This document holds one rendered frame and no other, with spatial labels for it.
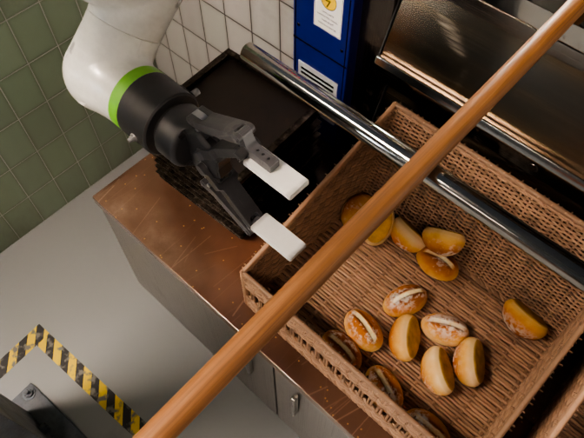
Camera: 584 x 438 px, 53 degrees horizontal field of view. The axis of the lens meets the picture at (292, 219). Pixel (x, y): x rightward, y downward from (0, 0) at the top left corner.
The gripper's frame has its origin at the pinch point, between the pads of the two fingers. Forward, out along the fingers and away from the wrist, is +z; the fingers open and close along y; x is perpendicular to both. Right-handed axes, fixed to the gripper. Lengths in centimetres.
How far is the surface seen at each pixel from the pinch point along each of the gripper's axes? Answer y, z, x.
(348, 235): -0.9, 6.5, -2.3
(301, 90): 2.8, -14.5, -17.7
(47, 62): 63, -115, -20
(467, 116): -1.0, 6.3, -25.9
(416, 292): 55, 8, -30
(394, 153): 2.8, 1.7, -17.7
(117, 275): 120, -78, 1
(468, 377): 56, 26, -22
